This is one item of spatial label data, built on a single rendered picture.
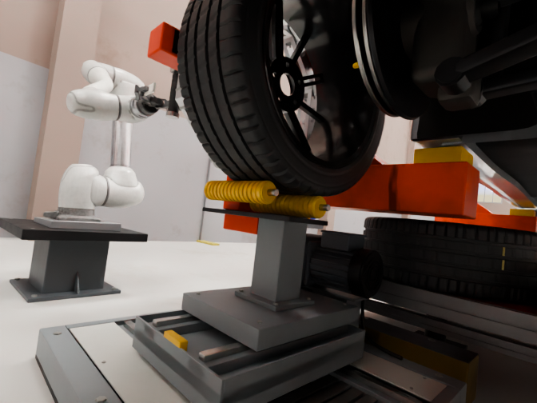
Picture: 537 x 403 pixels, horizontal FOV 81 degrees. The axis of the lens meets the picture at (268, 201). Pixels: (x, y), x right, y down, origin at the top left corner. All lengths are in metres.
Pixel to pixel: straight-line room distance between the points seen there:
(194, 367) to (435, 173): 0.85
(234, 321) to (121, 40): 3.78
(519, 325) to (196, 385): 0.88
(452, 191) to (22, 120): 3.45
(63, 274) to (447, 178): 1.56
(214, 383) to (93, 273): 1.19
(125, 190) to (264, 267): 1.10
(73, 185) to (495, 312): 1.70
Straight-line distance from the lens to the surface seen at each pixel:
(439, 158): 1.12
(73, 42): 3.77
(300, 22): 1.16
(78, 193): 1.72
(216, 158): 0.83
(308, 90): 1.27
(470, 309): 1.18
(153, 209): 4.09
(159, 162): 4.12
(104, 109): 1.39
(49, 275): 1.68
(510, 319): 1.16
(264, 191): 0.76
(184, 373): 0.71
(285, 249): 0.84
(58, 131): 3.55
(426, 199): 1.10
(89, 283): 1.74
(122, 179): 1.80
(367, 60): 0.63
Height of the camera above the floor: 0.45
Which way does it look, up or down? 3 degrees up
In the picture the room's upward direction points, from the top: 7 degrees clockwise
